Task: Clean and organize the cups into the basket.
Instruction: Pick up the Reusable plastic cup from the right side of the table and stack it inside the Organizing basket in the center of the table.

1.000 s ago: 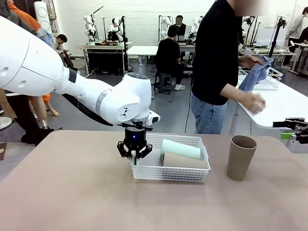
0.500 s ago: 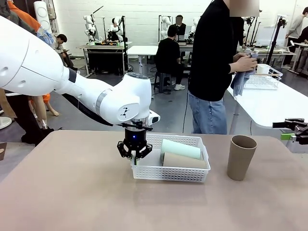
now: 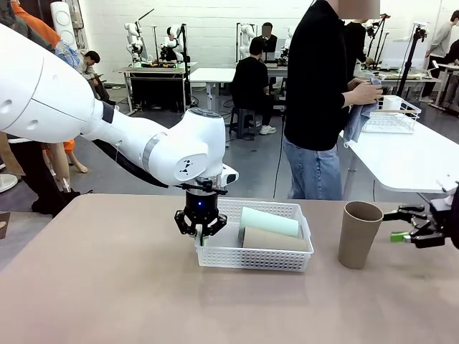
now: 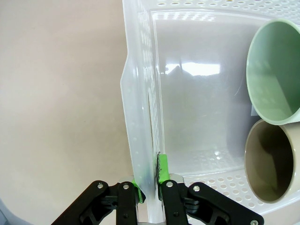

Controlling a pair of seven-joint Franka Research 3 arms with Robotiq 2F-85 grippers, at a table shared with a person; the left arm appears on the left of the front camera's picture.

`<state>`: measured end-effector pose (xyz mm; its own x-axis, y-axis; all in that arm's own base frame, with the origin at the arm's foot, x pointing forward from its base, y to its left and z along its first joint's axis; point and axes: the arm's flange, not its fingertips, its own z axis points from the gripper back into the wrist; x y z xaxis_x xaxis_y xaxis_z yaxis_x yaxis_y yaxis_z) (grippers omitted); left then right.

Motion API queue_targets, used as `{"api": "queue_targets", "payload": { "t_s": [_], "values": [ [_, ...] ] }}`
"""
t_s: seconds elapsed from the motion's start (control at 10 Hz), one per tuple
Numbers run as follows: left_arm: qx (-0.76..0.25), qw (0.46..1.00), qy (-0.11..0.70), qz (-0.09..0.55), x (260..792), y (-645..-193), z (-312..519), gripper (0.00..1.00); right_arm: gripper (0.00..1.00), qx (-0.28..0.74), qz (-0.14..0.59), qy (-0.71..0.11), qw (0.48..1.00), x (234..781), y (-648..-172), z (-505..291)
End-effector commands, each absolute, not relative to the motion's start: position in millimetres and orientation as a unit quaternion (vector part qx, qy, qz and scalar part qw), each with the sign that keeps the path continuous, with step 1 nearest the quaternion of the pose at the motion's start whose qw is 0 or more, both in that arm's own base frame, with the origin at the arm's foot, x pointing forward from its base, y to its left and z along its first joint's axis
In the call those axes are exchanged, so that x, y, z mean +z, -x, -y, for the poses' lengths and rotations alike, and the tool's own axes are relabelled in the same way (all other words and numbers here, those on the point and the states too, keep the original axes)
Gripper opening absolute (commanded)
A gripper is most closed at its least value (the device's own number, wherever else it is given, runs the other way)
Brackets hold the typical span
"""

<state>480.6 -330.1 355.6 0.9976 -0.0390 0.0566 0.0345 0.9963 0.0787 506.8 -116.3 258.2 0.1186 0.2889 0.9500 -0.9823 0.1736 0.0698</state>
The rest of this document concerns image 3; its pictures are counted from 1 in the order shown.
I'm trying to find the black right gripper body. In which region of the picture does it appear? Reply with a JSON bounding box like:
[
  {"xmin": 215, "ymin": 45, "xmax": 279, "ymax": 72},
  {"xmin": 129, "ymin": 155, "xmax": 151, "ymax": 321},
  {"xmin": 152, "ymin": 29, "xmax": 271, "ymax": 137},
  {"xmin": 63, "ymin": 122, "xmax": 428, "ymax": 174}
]
[{"xmin": 429, "ymin": 186, "xmax": 459, "ymax": 250}]

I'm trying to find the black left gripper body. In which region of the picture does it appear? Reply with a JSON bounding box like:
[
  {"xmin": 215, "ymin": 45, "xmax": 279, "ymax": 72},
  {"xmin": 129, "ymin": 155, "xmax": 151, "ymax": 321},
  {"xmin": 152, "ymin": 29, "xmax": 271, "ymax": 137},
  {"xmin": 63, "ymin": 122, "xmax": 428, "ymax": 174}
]
[{"xmin": 184, "ymin": 189, "xmax": 219, "ymax": 226}]

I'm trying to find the white perforated plastic basket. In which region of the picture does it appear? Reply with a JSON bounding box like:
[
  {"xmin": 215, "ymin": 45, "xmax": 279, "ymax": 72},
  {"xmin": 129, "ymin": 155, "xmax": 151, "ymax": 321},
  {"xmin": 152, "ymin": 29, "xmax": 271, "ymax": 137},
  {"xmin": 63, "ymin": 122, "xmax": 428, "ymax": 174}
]
[{"xmin": 194, "ymin": 199, "xmax": 315, "ymax": 274}]

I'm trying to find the mint green cup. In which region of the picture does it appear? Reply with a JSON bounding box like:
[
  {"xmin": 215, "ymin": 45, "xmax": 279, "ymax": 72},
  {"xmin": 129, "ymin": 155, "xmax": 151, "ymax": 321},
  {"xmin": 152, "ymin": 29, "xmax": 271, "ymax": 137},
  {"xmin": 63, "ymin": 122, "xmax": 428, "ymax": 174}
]
[{"xmin": 239, "ymin": 206, "xmax": 301, "ymax": 239}]

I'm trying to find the brown paper cup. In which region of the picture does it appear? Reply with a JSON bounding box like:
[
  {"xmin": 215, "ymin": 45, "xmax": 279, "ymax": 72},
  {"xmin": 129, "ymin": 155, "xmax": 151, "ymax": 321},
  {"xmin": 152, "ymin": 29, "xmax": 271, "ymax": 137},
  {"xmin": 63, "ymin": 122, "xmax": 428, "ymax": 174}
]
[
  {"xmin": 238, "ymin": 226, "xmax": 311, "ymax": 251},
  {"xmin": 338, "ymin": 201, "xmax": 385, "ymax": 271}
]

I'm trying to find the blue grey cloth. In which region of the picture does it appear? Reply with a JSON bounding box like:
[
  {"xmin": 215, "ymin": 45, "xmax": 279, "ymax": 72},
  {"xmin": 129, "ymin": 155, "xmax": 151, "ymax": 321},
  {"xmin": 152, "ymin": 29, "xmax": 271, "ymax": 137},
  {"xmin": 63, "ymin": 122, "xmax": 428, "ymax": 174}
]
[{"xmin": 343, "ymin": 76, "xmax": 384, "ymax": 145}]

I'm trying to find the person's right forearm black sleeve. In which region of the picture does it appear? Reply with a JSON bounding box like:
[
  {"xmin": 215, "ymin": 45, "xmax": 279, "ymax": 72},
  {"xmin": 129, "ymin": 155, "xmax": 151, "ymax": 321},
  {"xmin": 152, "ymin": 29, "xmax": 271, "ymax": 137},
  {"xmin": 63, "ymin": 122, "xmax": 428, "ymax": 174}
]
[{"xmin": 328, "ymin": 91, "xmax": 352, "ymax": 110}]

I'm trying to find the person's right hand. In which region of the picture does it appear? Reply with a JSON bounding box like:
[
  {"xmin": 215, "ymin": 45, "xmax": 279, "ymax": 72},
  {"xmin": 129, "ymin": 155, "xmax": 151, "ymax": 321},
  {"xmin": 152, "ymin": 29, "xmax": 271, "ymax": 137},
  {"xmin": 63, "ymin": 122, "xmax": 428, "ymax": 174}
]
[{"xmin": 348, "ymin": 83, "xmax": 384, "ymax": 108}]

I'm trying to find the person's left hand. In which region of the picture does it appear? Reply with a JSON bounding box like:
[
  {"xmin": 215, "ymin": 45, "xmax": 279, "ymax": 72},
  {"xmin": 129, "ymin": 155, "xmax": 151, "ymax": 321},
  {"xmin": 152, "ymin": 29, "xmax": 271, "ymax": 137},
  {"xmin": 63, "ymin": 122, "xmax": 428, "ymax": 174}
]
[{"xmin": 347, "ymin": 77, "xmax": 373, "ymax": 93}]

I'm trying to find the white side table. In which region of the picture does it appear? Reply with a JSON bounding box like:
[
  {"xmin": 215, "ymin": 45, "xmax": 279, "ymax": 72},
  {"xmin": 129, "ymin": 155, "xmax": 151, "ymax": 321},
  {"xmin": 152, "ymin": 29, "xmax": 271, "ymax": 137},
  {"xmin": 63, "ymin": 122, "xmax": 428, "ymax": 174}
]
[{"xmin": 339, "ymin": 120, "xmax": 459, "ymax": 207}]

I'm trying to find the dark plastic stool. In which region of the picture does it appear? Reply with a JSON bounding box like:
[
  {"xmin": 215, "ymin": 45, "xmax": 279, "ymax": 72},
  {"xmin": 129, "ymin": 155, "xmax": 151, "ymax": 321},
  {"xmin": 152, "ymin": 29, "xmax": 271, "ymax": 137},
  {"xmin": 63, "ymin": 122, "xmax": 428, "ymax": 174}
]
[{"xmin": 229, "ymin": 107, "xmax": 261, "ymax": 140}]

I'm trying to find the desk with black panel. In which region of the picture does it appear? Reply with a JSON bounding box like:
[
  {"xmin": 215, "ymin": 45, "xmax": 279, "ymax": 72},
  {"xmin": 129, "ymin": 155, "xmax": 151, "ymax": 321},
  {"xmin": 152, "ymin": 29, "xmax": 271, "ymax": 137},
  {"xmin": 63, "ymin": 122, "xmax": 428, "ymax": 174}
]
[{"xmin": 113, "ymin": 62, "xmax": 199, "ymax": 118}]

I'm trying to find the white standing desk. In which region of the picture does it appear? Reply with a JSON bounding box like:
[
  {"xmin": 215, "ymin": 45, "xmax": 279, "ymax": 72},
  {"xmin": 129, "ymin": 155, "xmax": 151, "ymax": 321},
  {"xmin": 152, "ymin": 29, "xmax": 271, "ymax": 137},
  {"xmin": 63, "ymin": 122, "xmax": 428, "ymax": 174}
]
[{"xmin": 189, "ymin": 67, "xmax": 237, "ymax": 110}]

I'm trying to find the grey desk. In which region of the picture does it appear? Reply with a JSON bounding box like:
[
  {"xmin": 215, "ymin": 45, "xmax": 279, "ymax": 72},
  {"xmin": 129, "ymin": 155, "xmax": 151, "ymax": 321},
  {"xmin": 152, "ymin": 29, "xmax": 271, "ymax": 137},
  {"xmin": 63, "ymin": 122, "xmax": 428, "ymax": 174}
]
[{"xmin": 374, "ymin": 68, "xmax": 443, "ymax": 98}]

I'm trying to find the seated person in black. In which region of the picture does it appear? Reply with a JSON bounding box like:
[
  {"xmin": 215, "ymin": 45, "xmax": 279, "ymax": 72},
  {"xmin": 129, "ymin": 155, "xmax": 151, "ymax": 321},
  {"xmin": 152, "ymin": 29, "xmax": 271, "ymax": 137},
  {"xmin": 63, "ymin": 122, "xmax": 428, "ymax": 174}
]
[{"xmin": 231, "ymin": 37, "xmax": 277, "ymax": 136}]

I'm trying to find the mannequin in orange clothing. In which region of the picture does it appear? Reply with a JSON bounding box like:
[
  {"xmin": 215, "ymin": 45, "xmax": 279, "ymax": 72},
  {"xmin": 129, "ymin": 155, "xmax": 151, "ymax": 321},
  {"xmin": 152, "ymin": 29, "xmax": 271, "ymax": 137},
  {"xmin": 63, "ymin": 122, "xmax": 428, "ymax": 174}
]
[{"xmin": 10, "ymin": 0, "xmax": 90, "ymax": 194}]

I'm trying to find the black tripod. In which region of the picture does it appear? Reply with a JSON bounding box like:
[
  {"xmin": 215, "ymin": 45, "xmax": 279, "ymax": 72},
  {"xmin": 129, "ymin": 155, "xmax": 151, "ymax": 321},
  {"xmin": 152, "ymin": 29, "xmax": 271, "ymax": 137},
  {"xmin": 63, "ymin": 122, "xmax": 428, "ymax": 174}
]
[{"xmin": 396, "ymin": 23, "xmax": 430, "ymax": 98}]

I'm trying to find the person in green jacket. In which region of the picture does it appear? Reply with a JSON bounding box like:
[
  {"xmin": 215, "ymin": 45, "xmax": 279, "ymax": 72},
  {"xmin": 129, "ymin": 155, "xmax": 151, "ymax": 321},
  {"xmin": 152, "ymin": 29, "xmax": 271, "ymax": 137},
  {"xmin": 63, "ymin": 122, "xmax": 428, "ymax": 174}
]
[{"xmin": 0, "ymin": 0, "xmax": 82, "ymax": 219}]

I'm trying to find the person in black sweater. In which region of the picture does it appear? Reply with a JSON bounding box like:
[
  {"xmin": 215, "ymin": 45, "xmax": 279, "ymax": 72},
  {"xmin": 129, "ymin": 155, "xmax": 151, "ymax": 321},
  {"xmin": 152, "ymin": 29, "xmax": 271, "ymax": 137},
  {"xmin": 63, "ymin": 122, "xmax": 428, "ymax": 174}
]
[{"xmin": 282, "ymin": 0, "xmax": 384, "ymax": 201}]

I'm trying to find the person in grey sweater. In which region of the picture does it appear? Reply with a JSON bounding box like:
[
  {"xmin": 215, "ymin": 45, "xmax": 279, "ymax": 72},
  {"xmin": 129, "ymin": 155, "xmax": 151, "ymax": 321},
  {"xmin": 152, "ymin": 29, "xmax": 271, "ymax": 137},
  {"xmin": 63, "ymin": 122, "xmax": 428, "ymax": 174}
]
[{"xmin": 425, "ymin": 9, "xmax": 459, "ymax": 107}]

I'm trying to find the person in black top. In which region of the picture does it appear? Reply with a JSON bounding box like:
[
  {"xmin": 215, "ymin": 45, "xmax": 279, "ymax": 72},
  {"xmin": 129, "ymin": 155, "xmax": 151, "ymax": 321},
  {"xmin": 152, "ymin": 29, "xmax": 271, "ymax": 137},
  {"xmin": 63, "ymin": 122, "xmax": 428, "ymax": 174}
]
[{"xmin": 345, "ymin": 19, "xmax": 377, "ymax": 78}]

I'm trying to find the person with dark top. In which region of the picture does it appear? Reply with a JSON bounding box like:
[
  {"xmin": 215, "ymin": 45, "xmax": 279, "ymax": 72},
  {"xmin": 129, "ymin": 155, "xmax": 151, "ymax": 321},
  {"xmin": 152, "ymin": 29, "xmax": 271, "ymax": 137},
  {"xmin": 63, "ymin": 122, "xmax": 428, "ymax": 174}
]
[{"xmin": 256, "ymin": 21, "xmax": 279, "ymax": 62}]

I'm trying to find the brown board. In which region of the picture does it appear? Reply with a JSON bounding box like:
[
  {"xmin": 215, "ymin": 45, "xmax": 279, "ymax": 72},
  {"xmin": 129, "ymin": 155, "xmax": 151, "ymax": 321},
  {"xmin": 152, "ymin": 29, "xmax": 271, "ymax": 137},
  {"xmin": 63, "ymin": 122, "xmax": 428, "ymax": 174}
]
[{"xmin": 0, "ymin": 211, "xmax": 11, "ymax": 240}]

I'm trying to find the seated person in grey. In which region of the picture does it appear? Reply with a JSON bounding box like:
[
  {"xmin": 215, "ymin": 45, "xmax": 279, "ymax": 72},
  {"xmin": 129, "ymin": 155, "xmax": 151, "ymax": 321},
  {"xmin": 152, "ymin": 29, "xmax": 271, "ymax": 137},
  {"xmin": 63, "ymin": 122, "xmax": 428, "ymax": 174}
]
[{"xmin": 75, "ymin": 49, "xmax": 118, "ymax": 107}]

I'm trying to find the white round fan base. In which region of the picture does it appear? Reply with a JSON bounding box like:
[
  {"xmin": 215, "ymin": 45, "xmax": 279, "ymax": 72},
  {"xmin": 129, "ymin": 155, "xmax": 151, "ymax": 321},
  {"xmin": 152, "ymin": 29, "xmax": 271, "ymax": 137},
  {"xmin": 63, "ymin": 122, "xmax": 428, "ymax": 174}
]
[{"xmin": 0, "ymin": 173, "xmax": 19, "ymax": 194}]

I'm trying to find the blue patterned garment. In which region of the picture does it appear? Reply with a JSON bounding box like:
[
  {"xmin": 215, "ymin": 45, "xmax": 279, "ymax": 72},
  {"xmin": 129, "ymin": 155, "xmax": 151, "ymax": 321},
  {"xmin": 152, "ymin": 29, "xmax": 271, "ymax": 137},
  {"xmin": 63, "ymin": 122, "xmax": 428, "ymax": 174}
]
[{"xmin": 55, "ymin": 39, "xmax": 82, "ymax": 69}]

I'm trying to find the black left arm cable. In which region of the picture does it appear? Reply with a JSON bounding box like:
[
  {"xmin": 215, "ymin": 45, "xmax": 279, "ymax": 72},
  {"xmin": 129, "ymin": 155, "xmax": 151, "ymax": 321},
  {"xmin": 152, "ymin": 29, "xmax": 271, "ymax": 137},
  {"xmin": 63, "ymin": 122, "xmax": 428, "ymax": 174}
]
[{"xmin": 91, "ymin": 138, "xmax": 170, "ymax": 189}]

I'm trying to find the white wire rack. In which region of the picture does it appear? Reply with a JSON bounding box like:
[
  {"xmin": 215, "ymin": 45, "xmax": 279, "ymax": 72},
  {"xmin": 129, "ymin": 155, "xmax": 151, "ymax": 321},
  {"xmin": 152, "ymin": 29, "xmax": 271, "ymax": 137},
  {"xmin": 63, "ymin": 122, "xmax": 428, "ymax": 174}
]
[{"xmin": 361, "ymin": 95, "xmax": 422, "ymax": 135}]

